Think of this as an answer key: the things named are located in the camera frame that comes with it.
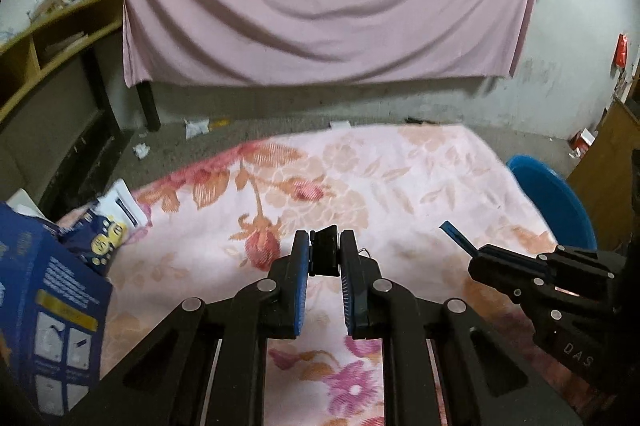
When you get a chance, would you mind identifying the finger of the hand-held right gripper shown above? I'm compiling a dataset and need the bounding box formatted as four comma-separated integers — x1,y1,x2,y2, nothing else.
439,220,547,303

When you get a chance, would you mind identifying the pile of papers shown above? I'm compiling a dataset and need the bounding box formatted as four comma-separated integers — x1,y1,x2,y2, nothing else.
42,31,88,54

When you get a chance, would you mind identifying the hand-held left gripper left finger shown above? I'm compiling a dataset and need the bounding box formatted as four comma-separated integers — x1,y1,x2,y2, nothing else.
65,230,312,426

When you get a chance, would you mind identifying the pink floral blanket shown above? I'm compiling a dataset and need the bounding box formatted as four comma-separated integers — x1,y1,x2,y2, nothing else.
55,123,591,426

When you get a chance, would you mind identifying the small black clip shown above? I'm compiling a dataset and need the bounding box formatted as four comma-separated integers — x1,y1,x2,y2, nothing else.
308,226,341,278

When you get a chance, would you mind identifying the blue packet with yellow faces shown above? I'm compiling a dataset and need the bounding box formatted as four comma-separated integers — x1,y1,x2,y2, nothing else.
60,201,133,277

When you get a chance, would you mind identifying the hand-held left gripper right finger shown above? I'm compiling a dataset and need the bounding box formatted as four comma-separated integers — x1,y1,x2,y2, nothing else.
339,230,583,426

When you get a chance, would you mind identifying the white flat box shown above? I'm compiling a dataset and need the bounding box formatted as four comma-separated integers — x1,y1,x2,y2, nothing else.
95,178,151,232

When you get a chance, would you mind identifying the blue plastic bucket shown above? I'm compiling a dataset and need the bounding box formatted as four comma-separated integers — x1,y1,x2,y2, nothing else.
506,154,598,252

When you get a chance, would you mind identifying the blue cardboard box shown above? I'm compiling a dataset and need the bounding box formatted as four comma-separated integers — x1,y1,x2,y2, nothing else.
0,201,115,417

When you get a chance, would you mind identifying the red-white small box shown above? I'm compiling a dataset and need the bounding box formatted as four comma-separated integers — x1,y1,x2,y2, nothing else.
570,129,598,159

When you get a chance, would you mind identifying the crumpled white packet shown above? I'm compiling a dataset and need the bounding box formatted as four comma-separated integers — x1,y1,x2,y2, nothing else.
184,118,211,139

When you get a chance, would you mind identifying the wooden cabinet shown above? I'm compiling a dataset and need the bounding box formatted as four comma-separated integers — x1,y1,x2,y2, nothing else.
565,98,640,252

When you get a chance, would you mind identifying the wooden shelf desk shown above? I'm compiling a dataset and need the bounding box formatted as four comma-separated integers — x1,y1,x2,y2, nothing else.
0,0,161,217

